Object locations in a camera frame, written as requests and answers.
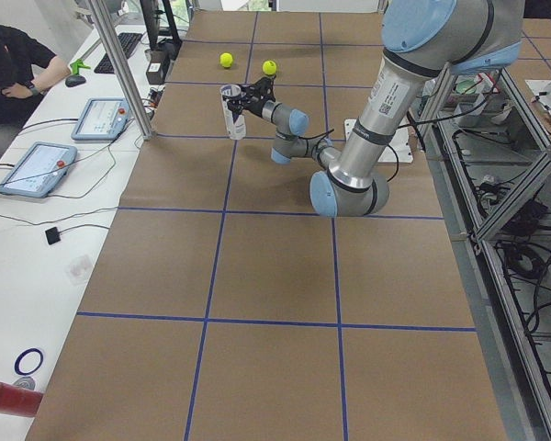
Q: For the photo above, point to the black computer mouse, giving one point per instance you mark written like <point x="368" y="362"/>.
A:
<point x="74" y="80"/>

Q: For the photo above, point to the far teach pendant tablet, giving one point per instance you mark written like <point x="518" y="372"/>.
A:
<point x="102" y="119"/>

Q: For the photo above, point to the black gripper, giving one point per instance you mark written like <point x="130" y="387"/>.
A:
<point x="255" y="107"/>

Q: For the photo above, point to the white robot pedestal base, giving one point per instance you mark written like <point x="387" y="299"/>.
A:
<point x="399" y="149"/>

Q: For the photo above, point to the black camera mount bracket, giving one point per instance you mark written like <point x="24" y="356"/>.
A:
<point x="263" y="89"/>

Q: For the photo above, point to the teach pendant tablet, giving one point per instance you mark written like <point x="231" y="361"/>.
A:
<point x="39" y="171"/>
<point x="102" y="119"/>

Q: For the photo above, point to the green plastic object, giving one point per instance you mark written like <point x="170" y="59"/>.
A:
<point x="78" y="65"/>

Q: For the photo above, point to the person in black shirt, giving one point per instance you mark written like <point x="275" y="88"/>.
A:
<point x="28" y="69"/>

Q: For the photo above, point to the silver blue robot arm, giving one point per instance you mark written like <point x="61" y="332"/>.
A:
<point x="420" y="39"/>

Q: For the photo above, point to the black box with label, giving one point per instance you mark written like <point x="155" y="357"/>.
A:
<point x="158" y="66"/>

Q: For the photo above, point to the near teach pendant tablet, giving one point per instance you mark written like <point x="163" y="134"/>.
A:
<point x="39" y="171"/>

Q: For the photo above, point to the red cylinder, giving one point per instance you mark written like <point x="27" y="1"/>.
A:
<point x="18" y="401"/>

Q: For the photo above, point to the Wilson tennis ball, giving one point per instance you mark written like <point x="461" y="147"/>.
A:
<point x="226" y="60"/>

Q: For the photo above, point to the small black square device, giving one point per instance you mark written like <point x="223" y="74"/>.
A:
<point x="53" y="235"/>

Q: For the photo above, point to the aluminium side frame rack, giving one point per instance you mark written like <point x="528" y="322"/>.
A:
<point x="487" y="139"/>

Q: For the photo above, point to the clear tennis ball can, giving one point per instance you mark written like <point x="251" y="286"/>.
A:
<point x="231" y="100"/>

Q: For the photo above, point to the aluminium frame post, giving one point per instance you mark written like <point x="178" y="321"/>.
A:
<point x="109" y="38"/>

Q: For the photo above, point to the Roland Garros tennis ball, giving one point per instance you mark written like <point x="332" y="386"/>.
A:
<point x="269" y="67"/>

